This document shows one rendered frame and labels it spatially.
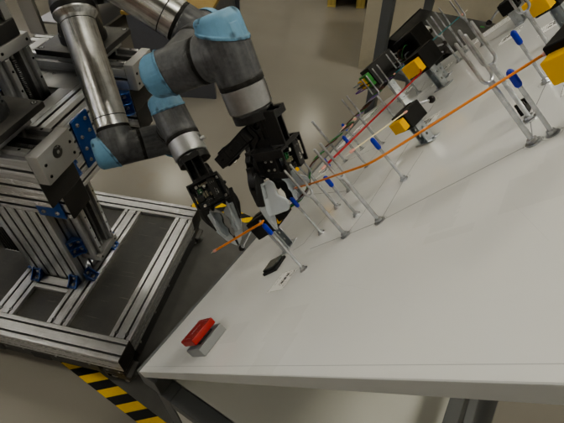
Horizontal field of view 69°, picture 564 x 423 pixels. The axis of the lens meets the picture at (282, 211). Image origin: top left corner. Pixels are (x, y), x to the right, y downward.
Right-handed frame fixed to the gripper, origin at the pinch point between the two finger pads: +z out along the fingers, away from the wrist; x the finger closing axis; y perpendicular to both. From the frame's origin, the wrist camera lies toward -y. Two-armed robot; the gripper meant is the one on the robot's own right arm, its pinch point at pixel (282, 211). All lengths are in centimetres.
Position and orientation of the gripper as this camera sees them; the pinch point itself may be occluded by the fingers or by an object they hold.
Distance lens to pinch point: 77.6
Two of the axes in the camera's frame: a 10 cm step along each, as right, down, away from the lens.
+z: 3.3, 8.3, 4.5
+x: 4.4, -5.5, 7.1
